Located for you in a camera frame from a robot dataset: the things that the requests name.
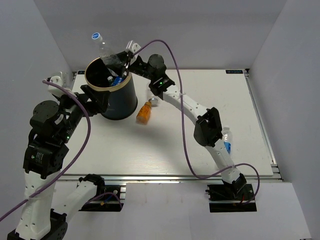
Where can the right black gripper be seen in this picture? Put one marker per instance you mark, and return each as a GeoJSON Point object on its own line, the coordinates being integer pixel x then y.
{"type": "Point", "coordinates": [128, 64]}

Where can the clear bottle green-blue label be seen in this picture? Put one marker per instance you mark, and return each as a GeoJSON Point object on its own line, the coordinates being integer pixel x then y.
{"type": "Point", "coordinates": [110, 80]}

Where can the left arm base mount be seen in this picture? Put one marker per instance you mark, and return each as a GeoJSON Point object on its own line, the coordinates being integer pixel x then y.
{"type": "Point", "coordinates": [107, 197]}

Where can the clear bottle with silver cap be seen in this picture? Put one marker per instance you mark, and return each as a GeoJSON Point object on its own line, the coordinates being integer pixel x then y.
{"type": "Point", "coordinates": [154, 100]}

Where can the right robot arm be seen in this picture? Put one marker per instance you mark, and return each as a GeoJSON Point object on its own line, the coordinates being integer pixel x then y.
{"type": "Point", "coordinates": [207, 123]}

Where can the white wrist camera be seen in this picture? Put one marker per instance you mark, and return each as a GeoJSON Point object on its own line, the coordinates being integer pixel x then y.
{"type": "Point", "coordinates": [63, 79]}
{"type": "Point", "coordinates": [132, 48]}

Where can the large clear unlabelled bottle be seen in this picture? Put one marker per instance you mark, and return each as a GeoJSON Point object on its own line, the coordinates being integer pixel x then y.
{"type": "Point", "coordinates": [108, 58]}

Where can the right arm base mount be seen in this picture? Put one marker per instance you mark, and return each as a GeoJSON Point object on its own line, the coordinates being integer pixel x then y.
{"type": "Point", "coordinates": [223, 201]}

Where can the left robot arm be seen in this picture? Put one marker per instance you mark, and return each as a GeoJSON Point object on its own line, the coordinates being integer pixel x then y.
{"type": "Point", "coordinates": [53, 122]}

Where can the small clear bottle blue label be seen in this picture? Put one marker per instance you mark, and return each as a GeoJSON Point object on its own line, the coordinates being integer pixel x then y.
{"type": "Point", "coordinates": [227, 138]}

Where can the clear bottle dark blue label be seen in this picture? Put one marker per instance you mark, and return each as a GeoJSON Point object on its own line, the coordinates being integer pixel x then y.
{"type": "Point", "coordinates": [117, 81]}

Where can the orange juice plastic bottle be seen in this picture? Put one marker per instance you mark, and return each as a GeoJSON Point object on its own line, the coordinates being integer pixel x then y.
{"type": "Point", "coordinates": [144, 113]}

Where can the dark green cylindrical bin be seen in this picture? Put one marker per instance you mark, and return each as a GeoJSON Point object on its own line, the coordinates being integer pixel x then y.
{"type": "Point", "coordinates": [122, 101]}

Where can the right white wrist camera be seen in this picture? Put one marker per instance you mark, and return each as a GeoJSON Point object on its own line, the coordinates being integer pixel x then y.
{"type": "Point", "coordinates": [132, 48]}

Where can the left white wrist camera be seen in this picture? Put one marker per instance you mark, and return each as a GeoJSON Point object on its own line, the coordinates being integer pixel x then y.
{"type": "Point", "coordinates": [63, 79]}

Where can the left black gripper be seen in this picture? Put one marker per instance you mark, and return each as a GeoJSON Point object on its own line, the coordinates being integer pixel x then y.
{"type": "Point", "coordinates": [100, 98]}

